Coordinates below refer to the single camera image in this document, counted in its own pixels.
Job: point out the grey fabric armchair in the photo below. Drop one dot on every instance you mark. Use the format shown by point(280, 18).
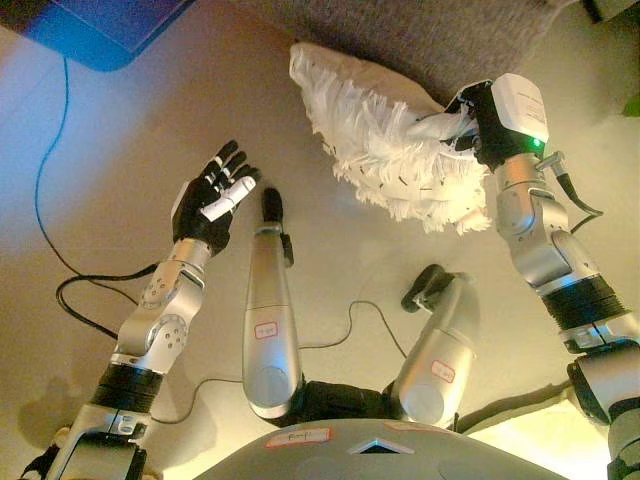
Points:
point(425, 35)

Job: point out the silver robot leg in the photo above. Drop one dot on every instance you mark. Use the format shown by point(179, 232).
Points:
point(270, 310)
point(440, 350)

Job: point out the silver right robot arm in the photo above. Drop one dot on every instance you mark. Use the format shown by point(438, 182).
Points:
point(545, 235)

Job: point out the glossy brown table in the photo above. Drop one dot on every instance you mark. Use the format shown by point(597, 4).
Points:
point(100, 25)

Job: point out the grey robot torso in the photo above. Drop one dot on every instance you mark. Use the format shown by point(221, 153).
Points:
point(380, 460)

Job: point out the white fringed pillow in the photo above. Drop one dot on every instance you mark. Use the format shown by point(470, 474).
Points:
point(380, 145)

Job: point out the silver left robot leg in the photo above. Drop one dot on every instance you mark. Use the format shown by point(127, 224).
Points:
point(270, 310)

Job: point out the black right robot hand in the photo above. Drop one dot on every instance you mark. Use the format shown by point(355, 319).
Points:
point(517, 110)

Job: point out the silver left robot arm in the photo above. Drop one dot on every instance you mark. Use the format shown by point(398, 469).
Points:
point(160, 325)

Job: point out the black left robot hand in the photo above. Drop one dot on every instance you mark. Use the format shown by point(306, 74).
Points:
point(200, 210)

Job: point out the silver right robot leg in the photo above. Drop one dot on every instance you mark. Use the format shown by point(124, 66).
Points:
point(440, 350)

